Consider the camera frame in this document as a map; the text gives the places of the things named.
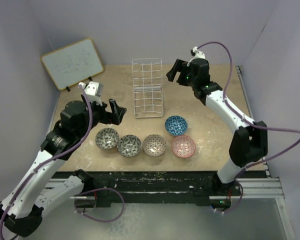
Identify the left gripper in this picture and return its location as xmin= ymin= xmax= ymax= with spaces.
xmin=75 ymin=97 xmax=126 ymax=139

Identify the white wire dish rack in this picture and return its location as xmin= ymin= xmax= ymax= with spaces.
xmin=131 ymin=58 xmax=164 ymax=119

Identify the red patterned bowl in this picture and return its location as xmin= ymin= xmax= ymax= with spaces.
xmin=171 ymin=135 xmax=196 ymax=158

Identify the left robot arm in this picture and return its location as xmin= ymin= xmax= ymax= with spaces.
xmin=0 ymin=99 xmax=127 ymax=240

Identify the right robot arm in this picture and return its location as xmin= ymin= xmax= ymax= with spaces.
xmin=166 ymin=58 xmax=268 ymax=196

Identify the grey leaf bowl left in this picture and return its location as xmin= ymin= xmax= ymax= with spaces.
xmin=95 ymin=127 xmax=119 ymax=150

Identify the grey leaf bowl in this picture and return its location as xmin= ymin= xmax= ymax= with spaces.
xmin=95 ymin=127 xmax=119 ymax=150
xmin=117 ymin=134 xmax=142 ymax=158

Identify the brown patterned bowl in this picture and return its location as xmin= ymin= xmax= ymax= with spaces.
xmin=143 ymin=134 xmax=167 ymax=157

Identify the yellow framed whiteboard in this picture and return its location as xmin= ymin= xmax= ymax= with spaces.
xmin=40 ymin=38 xmax=104 ymax=91

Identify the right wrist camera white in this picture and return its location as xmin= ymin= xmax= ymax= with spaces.
xmin=190 ymin=46 xmax=206 ymax=62

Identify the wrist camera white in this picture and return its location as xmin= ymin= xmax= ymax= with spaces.
xmin=190 ymin=46 xmax=206 ymax=62
xmin=78 ymin=81 xmax=104 ymax=106

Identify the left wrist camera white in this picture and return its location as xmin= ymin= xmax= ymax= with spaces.
xmin=78 ymin=81 xmax=104 ymax=106

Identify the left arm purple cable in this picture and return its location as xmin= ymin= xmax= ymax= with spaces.
xmin=0 ymin=84 xmax=93 ymax=240

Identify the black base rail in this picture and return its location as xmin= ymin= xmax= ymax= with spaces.
xmin=48 ymin=170 xmax=243 ymax=208

